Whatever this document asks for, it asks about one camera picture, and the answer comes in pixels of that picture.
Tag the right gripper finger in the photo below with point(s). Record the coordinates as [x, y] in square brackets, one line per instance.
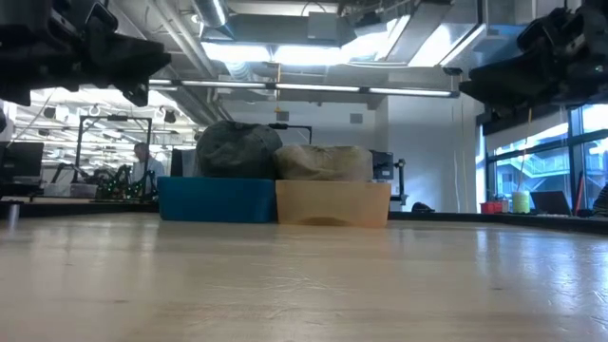
[508, 78]
[508, 105]

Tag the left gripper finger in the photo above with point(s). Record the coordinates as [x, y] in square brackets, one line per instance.
[135, 95]
[133, 59]

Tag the dark green baseball cap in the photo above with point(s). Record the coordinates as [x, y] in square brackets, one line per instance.
[237, 149]

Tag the tan baseball cap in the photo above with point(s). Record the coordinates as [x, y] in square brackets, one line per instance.
[323, 164]

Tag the monitor on black arm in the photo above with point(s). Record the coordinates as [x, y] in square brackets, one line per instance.
[382, 164]

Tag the person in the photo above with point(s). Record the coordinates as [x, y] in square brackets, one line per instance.
[152, 168]

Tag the background robot arms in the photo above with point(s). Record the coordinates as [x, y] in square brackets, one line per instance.
[119, 183]

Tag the light green cup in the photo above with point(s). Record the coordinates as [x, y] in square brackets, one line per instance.
[520, 203]

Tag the black computer monitor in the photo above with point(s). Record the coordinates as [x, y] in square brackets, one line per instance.
[21, 161]

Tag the red box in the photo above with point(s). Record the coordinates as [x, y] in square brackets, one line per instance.
[489, 207]

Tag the dark laptop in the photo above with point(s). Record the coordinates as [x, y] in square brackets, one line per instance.
[551, 203]

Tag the red pole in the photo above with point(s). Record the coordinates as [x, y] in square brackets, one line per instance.
[580, 190]

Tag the white storage bins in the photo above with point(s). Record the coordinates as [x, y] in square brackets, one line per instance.
[71, 190]

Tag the small black object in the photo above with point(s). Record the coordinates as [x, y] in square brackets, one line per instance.
[422, 207]

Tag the black background stand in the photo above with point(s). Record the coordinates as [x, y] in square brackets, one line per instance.
[304, 127]

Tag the long ceiling light strip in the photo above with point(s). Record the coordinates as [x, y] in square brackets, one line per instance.
[313, 88]

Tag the grey ceiling box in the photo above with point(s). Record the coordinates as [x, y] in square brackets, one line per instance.
[323, 26]

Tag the translucent orange plastic bin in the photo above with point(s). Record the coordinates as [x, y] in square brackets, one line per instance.
[332, 204]

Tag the black background rig frame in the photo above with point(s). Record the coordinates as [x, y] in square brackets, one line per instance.
[114, 118]

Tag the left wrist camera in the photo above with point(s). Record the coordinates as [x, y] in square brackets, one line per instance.
[90, 19]

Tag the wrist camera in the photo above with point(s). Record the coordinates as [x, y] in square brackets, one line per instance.
[90, 19]
[546, 28]

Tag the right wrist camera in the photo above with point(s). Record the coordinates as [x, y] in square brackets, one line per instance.
[546, 28]

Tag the glass window wall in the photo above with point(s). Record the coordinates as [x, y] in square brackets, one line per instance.
[541, 161]

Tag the silver ceiling duct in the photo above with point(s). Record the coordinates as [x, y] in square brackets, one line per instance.
[211, 12]

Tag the black aluminium table frame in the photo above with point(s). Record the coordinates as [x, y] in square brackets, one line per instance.
[475, 218]

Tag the square wall vent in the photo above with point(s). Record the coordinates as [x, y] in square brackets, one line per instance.
[282, 116]
[356, 118]

